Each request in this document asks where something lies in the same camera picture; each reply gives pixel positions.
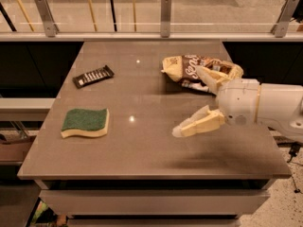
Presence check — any glass railing panel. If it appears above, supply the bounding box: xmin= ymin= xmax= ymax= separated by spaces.
xmin=0 ymin=0 xmax=303 ymax=34

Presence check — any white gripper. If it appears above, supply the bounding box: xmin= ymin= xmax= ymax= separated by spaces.
xmin=172 ymin=66 xmax=260 ymax=137

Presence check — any metal railing post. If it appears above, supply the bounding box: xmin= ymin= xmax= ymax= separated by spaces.
xmin=34 ymin=0 xmax=59 ymax=37
xmin=160 ymin=0 xmax=172 ymax=38
xmin=271 ymin=0 xmax=300 ymax=38

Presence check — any black snack bar wrapper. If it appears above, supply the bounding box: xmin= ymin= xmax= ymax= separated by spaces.
xmin=73 ymin=65 xmax=115 ymax=89

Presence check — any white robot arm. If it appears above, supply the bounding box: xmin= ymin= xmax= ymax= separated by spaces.
xmin=172 ymin=67 xmax=303 ymax=143

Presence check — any black cable on floor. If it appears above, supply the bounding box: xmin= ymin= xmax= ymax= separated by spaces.
xmin=286 ymin=141 xmax=303 ymax=195

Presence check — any brown chip bag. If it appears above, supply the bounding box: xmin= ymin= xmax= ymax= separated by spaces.
xmin=162 ymin=55 xmax=243 ymax=93

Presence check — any middle metal railing post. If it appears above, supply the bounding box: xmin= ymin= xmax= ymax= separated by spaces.
xmin=160 ymin=0 xmax=172 ymax=38

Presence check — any left metal railing post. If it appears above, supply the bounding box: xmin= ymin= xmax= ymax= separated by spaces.
xmin=34 ymin=0 xmax=59 ymax=37

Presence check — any right metal railing post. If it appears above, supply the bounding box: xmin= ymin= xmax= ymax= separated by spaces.
xmin=271 ymin=0 xmax=300 ymax=38

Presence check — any green and yellow sponge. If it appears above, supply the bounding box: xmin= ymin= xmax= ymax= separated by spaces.
xmin=61 ymin=109 xmax=110 ymax=138

